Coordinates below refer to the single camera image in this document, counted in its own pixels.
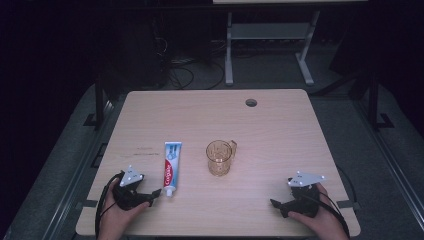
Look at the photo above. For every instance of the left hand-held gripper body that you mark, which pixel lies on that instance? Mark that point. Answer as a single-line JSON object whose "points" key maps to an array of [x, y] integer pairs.
{"points": [[126, 195]]}

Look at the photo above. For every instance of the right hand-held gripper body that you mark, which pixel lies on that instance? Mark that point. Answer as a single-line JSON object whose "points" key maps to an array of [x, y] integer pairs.
{"points": [[304, 196]]}

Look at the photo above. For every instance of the white red blue toothpaste tube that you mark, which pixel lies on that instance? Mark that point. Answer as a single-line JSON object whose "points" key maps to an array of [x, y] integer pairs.
{"points": [[172, 168]]}

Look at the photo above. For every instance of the amber glass mug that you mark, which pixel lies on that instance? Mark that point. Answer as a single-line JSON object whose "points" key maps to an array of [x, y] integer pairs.
{"points": [[219, 160]]}

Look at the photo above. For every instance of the person's left hand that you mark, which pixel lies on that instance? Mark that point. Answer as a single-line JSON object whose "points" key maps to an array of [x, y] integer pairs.
{"points": [[115, 218]]}

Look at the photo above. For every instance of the person's right hand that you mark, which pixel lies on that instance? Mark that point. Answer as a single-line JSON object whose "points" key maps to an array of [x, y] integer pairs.
{"points": [[325, 221]]}

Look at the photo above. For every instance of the white metal stand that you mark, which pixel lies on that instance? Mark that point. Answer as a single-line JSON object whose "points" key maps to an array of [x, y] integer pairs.
{"points": [[266, 31]]}

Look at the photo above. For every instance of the grey metal frame rail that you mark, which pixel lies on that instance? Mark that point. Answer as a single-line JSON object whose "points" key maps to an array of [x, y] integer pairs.
{"points": [[391, 156], [80, 170]]}

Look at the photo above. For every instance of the black upright post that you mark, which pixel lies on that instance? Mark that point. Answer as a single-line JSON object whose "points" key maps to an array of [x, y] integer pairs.
{"points": [[374, 103], [99, 103]]}

